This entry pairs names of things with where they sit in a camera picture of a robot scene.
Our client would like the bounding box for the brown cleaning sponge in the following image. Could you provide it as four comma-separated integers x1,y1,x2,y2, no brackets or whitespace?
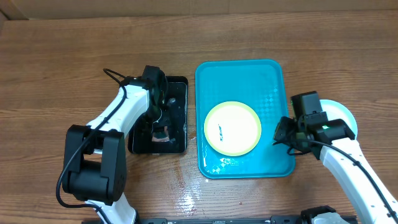
152,128,170,142

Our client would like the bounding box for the light blue plate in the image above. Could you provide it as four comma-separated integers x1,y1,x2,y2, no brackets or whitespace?
320,100,358,139

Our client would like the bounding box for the yellow plate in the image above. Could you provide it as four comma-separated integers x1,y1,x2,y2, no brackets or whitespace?
204,101,262,157

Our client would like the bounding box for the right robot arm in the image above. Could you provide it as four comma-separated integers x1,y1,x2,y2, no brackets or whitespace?
274,116,397,223

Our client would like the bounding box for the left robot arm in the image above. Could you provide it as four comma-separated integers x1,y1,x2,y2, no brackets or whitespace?
55,75,178,223

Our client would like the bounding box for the black wash tray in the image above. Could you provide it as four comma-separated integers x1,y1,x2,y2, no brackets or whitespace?
127,76,188,154

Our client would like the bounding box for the teal plastic tray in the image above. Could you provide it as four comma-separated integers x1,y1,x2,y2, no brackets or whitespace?
195,59,295,179

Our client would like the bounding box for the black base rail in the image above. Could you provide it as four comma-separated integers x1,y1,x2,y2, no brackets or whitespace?
81,215,358,224

